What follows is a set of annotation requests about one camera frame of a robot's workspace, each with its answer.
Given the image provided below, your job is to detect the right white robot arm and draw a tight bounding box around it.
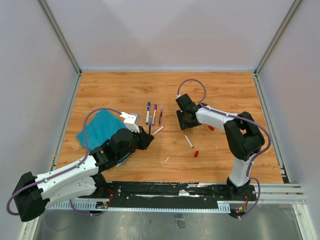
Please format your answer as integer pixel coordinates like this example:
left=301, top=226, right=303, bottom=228
left=175, top=94, right=265, bottom=200

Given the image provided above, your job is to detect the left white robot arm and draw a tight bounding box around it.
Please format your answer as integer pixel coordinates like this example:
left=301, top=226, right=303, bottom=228
left=11, top=126, right=155, bottom=222

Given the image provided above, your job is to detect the white whiteboard marker purple end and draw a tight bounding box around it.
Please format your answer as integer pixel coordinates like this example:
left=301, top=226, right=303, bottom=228
left=152, top=110, right=157, bottom=126

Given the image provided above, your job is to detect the white pen red end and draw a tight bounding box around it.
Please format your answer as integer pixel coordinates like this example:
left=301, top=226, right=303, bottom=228
left=184, top=134, right=194, bottom=148

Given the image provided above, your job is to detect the blue gel pen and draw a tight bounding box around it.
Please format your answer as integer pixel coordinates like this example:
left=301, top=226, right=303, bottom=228
left=148, top=116, right=153, bottom=135

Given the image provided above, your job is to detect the thin white red-end pen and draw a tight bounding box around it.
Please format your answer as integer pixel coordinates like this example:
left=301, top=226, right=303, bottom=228
left=152, top=125, right=165, bottom=136

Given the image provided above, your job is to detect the white blue deli marker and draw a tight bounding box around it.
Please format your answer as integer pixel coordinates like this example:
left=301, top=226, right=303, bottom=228
left=145, top=109, right=150, bottom=125

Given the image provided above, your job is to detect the teal cloth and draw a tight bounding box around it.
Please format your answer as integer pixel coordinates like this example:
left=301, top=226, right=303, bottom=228
left=76, top=108, right=126, bottom=152

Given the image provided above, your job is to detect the pink transparent gel pen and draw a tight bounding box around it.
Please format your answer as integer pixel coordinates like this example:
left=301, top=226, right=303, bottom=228
left=158, top=111, right=163, bottom=127

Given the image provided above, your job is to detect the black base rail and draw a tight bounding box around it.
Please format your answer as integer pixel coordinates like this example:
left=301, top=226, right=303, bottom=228
left=87, top=181, right=257, bottom=210

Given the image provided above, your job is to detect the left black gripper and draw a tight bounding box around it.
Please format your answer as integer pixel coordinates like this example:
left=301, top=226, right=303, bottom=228
left=117, top=124, right=155, bottom=160

